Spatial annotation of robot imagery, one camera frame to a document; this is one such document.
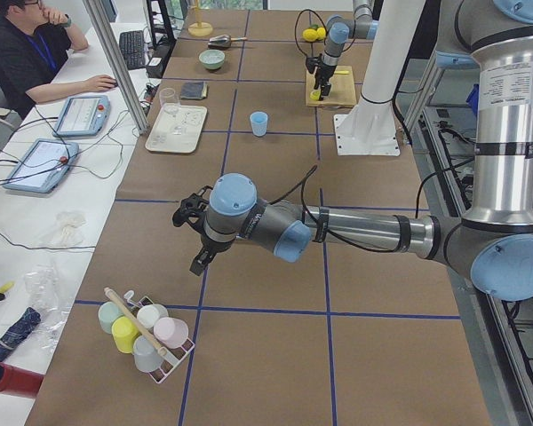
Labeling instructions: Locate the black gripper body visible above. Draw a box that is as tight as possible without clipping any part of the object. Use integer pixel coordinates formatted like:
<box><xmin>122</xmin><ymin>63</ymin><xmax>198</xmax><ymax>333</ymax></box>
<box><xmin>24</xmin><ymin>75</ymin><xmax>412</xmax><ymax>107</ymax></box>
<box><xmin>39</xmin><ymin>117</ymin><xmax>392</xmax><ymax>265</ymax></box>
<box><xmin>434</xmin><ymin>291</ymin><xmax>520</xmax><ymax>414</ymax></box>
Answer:
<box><xmin>315</xmin><ymin>59</ymin><xmax>337</xmax><ymax>87</ymax></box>
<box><xmin>195</xmin><ymin>213</ymin><xmax>235</xmax><ymax>262</ymax></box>

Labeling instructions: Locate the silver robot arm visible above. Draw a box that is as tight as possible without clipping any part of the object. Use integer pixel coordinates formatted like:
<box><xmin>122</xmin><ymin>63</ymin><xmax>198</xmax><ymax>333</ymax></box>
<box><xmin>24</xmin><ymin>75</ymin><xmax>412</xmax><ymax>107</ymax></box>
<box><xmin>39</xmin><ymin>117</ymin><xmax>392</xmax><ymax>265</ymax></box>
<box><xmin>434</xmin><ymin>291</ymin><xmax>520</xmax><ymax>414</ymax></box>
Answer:
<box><xmin>312</xmin><ymin>1</ymin><xmax>378</xmax><ymax>100</ymax></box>
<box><xmin>172</xmin><ymin>1</ymin><xmax>533</xmax><ymax>302</ymax></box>

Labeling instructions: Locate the yellow lemon lower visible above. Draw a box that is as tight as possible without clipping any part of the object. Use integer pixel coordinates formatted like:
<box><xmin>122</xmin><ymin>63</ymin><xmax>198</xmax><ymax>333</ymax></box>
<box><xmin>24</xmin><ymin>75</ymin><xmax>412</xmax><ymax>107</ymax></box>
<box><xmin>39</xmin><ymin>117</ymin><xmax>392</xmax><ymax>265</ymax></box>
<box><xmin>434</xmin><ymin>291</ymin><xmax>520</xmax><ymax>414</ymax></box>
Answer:
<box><xmin>302</xmin><ymin>28</ymin><xmax>318</xmax><ymax>43</ymax></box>

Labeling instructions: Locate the white cup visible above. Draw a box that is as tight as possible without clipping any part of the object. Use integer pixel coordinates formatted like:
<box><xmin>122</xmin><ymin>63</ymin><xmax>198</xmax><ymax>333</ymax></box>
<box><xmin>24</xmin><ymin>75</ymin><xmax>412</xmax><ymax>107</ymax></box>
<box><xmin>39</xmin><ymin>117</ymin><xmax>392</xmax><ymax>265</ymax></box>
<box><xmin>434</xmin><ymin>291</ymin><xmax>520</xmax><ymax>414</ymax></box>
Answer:
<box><xmin>136</xmin><ymin>304</ymin><xmax>169</xmax><ymax>331</ymax></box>

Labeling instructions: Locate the light blue cup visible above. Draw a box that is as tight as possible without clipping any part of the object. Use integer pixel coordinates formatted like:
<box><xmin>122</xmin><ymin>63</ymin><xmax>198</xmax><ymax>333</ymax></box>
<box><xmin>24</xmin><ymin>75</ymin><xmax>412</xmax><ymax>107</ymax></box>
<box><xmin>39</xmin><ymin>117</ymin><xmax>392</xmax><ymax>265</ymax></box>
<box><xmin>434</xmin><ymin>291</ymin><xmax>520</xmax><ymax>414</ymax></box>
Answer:
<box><xmin>250</xmin><ymin>111</ymin><xmax>268</xmax><ymax>137</ymax></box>

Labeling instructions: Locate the pink cup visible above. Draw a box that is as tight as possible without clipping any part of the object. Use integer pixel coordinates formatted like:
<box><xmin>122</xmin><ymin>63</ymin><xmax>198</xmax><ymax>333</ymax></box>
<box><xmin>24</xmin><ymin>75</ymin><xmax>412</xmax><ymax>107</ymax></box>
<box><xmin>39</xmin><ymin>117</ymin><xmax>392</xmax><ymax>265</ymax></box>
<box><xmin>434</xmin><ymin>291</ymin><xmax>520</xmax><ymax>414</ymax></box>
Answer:
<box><xmin>153</xmin><ymin>317</ymin><xmax>188</xmax><ymax>349</ymax></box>

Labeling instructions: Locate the white cup rack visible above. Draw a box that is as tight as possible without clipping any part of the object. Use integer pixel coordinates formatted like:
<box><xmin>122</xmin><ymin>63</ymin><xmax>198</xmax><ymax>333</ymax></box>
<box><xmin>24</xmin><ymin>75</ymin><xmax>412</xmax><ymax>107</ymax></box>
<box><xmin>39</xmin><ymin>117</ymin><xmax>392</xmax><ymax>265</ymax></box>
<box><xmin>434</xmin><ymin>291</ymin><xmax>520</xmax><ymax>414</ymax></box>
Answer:
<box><xmin>104</xmin><ymin>288</ymin><xmax>195</xmax><ymax>384</ymax></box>

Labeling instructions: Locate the yellow cup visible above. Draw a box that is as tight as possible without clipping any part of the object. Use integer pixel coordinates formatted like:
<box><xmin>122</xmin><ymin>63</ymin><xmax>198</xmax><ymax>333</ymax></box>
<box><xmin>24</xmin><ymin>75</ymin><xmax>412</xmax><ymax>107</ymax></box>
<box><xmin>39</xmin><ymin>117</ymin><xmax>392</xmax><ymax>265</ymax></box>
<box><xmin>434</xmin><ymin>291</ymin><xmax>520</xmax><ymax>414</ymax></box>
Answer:
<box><xmin>111</xmin><ymin>316</ymin><xmax>140</xmax><ymax>354</ymax></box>

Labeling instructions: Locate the mint green cup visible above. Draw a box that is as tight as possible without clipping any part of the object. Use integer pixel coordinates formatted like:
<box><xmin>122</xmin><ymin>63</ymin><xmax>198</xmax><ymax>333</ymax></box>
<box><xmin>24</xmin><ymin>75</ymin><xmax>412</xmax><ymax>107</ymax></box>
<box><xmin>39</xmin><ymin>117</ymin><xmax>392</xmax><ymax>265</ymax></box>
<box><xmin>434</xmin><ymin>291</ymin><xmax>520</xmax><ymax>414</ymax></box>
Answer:
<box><xmin>98</xmin><ymin>301</ymin><xmax>123</xmax><ymax>335</ymax></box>

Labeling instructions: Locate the grey cup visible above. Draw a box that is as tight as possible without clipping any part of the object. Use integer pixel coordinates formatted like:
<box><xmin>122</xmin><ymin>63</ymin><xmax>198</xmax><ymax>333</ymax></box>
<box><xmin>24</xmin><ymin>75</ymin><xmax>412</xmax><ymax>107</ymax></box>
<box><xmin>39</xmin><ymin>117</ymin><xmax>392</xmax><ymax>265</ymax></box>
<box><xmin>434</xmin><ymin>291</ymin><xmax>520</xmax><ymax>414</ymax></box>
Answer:
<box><xmin>132</xmin><ymin>335</ymin><xmax>163</xmax><ymax>373</ymax></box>

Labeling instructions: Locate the wooden cup tree stand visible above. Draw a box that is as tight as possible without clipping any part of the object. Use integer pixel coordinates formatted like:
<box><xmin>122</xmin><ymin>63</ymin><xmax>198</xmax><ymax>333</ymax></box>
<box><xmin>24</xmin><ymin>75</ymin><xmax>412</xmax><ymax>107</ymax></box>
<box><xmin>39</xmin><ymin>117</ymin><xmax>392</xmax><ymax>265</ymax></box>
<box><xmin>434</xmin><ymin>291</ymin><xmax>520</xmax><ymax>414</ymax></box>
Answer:
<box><xmin>187</xmin><ymin>0</ymin><xmax>213</xmax><ymax>37</ymax></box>

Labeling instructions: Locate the bamboo cutting board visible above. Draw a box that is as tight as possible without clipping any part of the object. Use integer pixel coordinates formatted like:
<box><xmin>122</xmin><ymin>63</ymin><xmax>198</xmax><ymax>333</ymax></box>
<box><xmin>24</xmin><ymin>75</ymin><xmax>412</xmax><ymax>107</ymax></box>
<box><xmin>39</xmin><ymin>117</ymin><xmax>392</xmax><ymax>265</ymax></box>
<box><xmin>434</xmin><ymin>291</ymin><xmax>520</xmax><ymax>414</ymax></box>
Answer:
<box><xmin>305</xmin><ymin>66</ymin><xmax>358</xmax><ymax>107</ymax></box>

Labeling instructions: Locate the steel ice scoop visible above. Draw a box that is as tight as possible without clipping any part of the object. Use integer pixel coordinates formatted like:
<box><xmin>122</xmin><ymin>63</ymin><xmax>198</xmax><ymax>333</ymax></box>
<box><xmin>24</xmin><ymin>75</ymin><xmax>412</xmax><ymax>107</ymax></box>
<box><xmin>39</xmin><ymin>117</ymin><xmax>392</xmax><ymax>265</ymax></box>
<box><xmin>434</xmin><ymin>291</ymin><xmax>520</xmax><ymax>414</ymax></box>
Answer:
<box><xmin>208</xmin><ymin>35</ymin><xmax>248</xmax><ymax>50</ymax></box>

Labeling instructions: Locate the cream bear tray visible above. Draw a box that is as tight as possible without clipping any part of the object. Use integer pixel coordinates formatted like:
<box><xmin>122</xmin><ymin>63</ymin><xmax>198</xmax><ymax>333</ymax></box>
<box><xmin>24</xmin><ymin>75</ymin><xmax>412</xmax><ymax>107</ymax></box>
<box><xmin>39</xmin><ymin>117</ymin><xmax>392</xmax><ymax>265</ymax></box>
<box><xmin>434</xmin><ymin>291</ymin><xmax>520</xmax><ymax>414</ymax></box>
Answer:
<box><xmin>145</xmin><ymin>106</ymin><xmax>207</xmax><ymax>154</ymax></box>

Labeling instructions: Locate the green bowl of ice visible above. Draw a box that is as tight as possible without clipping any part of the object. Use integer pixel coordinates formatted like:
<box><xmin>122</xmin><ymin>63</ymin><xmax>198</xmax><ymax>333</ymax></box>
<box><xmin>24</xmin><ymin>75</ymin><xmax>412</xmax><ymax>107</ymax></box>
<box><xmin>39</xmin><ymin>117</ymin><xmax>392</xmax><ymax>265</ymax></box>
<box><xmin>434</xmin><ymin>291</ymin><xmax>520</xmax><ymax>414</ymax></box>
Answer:
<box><xmin>198</xmin><ymin>49</ymin><xmax>226</xmax><ymax>71</ymax></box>

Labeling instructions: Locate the grey folded cloth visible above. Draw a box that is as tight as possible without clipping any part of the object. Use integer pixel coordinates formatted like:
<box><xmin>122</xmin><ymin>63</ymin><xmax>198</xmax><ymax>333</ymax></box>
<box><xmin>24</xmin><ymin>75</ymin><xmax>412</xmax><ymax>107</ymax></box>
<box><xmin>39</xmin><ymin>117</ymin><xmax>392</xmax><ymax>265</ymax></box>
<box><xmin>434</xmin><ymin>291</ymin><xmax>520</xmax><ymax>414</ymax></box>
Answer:
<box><xmin>180</xmin><ymin>81</ymin><xmax>208</xmax><ymax>100</ymax></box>

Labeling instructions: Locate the clear wine glass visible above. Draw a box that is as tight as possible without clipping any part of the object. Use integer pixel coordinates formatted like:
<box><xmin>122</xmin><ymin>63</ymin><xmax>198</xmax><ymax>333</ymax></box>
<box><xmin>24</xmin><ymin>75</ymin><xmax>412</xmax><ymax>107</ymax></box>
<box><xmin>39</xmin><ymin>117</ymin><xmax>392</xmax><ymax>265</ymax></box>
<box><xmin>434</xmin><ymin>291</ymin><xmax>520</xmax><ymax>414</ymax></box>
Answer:
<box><xmin>159</xmin><ymin>88</ymin><xmax>182</xmax><ymax>135</ymax></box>

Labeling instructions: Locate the blue teach pendant far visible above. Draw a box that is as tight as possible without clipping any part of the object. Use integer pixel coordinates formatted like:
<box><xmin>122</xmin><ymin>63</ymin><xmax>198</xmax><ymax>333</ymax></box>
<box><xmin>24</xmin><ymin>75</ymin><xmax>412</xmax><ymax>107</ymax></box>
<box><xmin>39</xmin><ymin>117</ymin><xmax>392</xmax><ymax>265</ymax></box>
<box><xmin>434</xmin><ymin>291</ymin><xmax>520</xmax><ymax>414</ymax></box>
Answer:
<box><xmin>52</xmin><ymin>95</ymin><xmax>110</xmax><ymax>138</ymax></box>

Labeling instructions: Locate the blue teach pendant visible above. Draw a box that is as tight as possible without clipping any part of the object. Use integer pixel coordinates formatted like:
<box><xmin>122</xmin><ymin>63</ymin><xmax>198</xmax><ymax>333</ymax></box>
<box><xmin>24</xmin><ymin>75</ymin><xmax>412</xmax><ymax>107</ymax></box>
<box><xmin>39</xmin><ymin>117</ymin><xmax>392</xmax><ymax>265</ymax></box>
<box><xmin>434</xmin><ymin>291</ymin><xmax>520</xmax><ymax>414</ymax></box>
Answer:
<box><xmin>52</xmin><ymin>95</ymin><xmax>110</xmax><ymax>138</ymax></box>
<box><xmin>3</xmin><ymin>139</ymin><xmax>79</xmax><ymax>193</ymax></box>

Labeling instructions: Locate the blue teach pendant near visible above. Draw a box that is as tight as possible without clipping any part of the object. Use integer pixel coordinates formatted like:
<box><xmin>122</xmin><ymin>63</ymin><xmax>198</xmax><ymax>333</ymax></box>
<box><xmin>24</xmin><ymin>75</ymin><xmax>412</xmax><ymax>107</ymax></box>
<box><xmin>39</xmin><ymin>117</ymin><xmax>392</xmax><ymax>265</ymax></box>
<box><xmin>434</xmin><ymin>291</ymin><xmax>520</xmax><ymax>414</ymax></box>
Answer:
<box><xmin>3</xmin><ymin>139</ymin><xmax>79</xmax><ymax>193</ymax></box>

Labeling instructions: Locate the blue folded umbrella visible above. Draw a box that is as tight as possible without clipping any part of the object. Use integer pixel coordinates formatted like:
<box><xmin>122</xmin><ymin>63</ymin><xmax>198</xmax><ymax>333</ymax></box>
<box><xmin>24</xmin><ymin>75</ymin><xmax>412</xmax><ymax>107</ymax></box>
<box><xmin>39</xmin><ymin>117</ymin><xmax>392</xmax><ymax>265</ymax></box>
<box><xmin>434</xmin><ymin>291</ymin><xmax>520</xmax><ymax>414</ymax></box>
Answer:
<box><xmin>0</xmin><ymin>307</ymin><xmax>41</xmax><ymax>362</ymax></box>

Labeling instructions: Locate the black keyboard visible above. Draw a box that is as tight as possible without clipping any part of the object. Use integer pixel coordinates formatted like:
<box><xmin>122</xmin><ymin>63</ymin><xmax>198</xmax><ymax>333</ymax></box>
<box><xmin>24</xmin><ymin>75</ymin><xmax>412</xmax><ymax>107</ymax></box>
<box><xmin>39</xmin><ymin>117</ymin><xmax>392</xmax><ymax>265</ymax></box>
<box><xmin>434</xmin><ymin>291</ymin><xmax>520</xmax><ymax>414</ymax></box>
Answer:
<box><xmin>118</xmin><ymin>30</ymin><xmax>146</xmax><ymax>70</ymax></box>

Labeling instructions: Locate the red cylinder bottle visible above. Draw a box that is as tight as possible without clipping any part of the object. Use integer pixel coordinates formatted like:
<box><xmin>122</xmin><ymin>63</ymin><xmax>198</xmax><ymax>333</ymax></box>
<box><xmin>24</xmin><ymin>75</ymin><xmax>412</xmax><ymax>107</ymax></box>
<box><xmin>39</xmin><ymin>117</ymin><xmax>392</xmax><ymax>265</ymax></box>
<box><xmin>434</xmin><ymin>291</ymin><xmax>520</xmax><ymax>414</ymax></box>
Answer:
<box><xmin>0</xmin><ymin>362</ymin><xmax>44</xmax><ymax>398</ymax></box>

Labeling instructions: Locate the seated person in black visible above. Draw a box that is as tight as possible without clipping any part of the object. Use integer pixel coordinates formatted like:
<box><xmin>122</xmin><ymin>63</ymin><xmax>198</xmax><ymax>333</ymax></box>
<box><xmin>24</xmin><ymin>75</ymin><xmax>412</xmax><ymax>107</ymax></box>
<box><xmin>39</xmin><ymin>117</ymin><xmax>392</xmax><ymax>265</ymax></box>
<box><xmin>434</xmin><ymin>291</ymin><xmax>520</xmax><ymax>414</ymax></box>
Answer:
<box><xmin>0</xmin><ymin>1</ymin><xmax>116</xmax><ymax>119</ymax></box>

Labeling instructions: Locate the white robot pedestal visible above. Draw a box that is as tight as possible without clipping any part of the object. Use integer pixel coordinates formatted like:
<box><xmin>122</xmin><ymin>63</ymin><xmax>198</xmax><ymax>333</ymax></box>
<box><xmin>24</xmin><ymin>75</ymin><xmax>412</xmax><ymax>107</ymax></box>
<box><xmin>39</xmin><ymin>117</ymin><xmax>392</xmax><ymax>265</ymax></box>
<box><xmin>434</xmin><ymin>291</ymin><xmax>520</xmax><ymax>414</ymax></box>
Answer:
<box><xmin>334</xmin><ymin>0</ymin><xmax>426</xmax><ymax>156</ymax></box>

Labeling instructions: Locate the aluminium frame post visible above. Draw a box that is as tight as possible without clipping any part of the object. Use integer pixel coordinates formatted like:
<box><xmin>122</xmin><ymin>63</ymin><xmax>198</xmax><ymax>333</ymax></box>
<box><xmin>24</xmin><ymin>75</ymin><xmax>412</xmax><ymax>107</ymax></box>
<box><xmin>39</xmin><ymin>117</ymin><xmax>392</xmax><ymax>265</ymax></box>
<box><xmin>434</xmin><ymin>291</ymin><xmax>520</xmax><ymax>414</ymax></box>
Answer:
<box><xmin>83</xmin><ymin>0</ymin><xmax>148</xmax><ymax>135</ymax></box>

